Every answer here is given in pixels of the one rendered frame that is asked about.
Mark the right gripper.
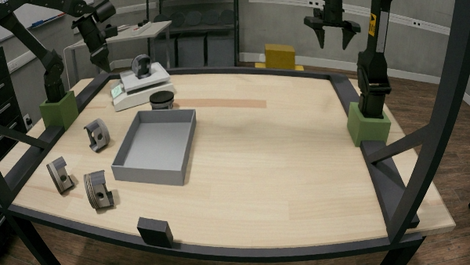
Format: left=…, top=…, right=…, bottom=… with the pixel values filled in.
left=304, top=2, right=361, bottom=50

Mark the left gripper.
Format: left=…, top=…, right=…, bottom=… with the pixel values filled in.
left=83, top=27, right=111, bottom=74

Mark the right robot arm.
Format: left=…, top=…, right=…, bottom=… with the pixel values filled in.
left=356, top=0, right=392, bottom=119

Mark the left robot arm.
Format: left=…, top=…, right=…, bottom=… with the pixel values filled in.
left=0, top=0, right=118, bottom=103

